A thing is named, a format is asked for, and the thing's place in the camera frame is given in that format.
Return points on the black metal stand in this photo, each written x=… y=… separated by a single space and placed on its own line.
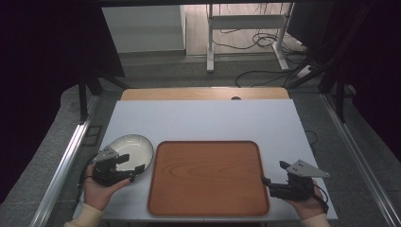
x=83 y=101
x=339 y=101

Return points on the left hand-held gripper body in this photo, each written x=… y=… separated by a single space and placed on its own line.
x=105 y=171

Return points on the white metal desk frame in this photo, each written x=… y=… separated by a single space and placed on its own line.
x=246 y=22

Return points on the white table cover board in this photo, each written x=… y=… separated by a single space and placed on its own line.
x=205 y=121

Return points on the person's right hand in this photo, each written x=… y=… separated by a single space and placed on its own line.
x=307 y=206

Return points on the wooden tray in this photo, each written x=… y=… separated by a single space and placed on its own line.
x=208 y=178

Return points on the wooden table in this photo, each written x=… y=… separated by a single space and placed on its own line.
x=201 y=94

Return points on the white bowl with dark rim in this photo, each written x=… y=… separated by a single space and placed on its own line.
x=136 y=149

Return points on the aluminium rail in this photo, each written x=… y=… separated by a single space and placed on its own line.
x=63 y=170
x=359 y=151

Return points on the dark curtain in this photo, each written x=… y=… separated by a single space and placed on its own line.
x=372 y=63
x=38 y=78

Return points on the white cabinet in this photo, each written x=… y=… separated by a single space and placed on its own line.
x=143 y=30

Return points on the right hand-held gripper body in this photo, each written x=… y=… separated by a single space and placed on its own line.
x=298 y=184

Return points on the person's left hand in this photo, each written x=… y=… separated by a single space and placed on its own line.
x=99 y=194

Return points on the white power strip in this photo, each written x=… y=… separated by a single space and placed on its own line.
x=304 y=71

